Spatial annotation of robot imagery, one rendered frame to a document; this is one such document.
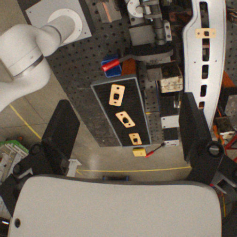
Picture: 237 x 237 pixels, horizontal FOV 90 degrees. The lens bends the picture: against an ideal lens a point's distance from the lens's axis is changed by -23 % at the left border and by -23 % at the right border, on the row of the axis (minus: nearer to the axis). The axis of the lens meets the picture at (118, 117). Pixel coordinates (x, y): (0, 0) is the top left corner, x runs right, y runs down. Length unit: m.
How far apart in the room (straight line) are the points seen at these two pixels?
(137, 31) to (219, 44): 0.36
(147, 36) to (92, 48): 0.58
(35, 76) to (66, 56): 0.56
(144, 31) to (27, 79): 0.34
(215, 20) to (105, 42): 0.59
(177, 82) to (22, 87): 0.49
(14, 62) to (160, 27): 0.38
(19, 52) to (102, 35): 0.54
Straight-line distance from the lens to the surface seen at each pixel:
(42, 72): 0.48
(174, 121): 0.66
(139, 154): 0.78
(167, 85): 0.56
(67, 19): 0.74
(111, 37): 0.88
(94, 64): 0.97
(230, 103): 0.81
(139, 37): 0.38
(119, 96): 0.46
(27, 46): 0.46
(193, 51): 0.60
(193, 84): 0.68
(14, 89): 0.43
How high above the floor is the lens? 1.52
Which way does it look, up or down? 41 degrees down
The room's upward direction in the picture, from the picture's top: 172 degrees counter-clockwise
